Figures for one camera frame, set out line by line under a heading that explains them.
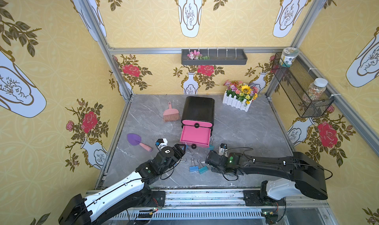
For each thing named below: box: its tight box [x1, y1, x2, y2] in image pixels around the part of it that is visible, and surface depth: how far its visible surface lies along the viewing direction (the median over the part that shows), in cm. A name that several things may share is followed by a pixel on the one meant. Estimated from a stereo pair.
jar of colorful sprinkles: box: [303, 77, 329, 102], surface depth 67 cm
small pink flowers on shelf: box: [187, 49, 210, 61], surface depth 89 cm
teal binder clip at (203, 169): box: [198, 165, 209, 174], surface depth 85 cm
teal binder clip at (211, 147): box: [209, 138, 215, 151], surface depth 94 cm
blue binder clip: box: [189, 157, 199, 173], surface depth 85 cm
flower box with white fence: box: [222, 79, 259, 113], surface depth 105 cm
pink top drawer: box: [181, 119, 213, 129], surface depth 87 cm
